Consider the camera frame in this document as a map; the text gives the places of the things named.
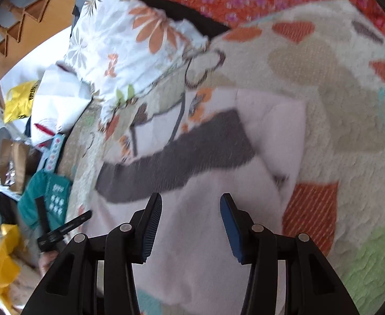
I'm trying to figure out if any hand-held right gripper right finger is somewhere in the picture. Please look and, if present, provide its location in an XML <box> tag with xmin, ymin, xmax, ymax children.
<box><xmin>220</xmin><ymin>193</ymin><xmax>360</xmax><ymax>315</ymax></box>

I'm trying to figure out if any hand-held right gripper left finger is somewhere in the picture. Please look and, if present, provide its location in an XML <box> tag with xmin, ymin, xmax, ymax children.
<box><xmin>21</xmin><ymin>193</ymin><xmax>163</xmax><ymax>315</ymax></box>

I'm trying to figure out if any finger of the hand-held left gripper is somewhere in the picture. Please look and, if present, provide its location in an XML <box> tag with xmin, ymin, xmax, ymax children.
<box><xmin>36</xmin><ymin>197</ymin><xmax>46</xmax><ymax>237</ymax></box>
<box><xmin>46</xmin><ymin>210</ymin><xmax>93</xmax><ymax>237</ymax></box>

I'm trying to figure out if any white garment with grey stripe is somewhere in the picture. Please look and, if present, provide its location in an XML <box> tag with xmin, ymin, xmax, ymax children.
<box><xmin>89</xmin><ymin>88</ymin><xmax>308</xmax><ymax>306</ymax></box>

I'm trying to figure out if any person's left hand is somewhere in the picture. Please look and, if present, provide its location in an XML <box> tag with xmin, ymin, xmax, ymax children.
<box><xmin>38</xmin><ymin>251</ymin><xmax>59</xmax><ymax>275</ymax></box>

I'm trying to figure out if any teal printed cloth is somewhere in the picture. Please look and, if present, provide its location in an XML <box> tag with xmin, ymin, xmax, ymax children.
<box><xmin>17</xmin><ymin>170</ymin><xmax>73</xmax><ymax>230</ymax></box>

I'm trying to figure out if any yellow cloth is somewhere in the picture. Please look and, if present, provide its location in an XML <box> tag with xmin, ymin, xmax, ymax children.
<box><xmin>0</xmin><ymin>225</ymin><xmax>23</xmax><ymax>306</ymax></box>

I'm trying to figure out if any brown paper bag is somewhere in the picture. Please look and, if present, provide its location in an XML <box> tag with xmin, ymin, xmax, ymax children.
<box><xmin>0</xmin><ymin>139</ymin><xmax>31</xmax><ymax>192</ymax></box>

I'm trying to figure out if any light blue patterned box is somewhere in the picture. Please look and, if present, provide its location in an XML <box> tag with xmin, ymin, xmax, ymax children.
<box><xmin>41</xmin><ymin>133</ymin><xmax>68</xmax><ymax>173</ymax></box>

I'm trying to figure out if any white plastic bag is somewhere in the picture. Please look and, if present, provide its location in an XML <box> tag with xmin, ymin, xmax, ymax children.
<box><xmin>30</xmin><ymin>62</ymin><xmax>93</xmax><ymax>146</ymax></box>

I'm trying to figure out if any yellow plastic bag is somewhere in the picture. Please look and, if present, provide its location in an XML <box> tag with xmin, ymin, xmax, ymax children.
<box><xmin>3</xmin><ymin>80</ymin><xmax>41</xmax><ymax>123</ymax></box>

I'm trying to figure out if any heart patterned quilt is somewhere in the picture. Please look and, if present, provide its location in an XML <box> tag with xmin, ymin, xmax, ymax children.
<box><xmin>58</xmin><ymin>0</ymin><xmax>385</xmax><ymax>315</ymax></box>

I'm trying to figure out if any white floral pillow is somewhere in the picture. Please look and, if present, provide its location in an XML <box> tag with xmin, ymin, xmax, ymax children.
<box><xmin>64</xmin><ymin>0</ymin><xmax>210</xmax><ymax>122</ymax></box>

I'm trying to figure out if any wooden staircase railing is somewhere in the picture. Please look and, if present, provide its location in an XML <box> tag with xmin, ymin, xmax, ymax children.
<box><xmin>0</xmin><ymin>0</ymin><xmax>98</xmax><ymax>109</ymax></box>

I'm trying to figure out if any black cloth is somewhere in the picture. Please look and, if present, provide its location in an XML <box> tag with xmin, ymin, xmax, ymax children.
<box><xmin>140</xmin><ymin>0</ymin><xmax>231</xmax><ymax>38</ymax></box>

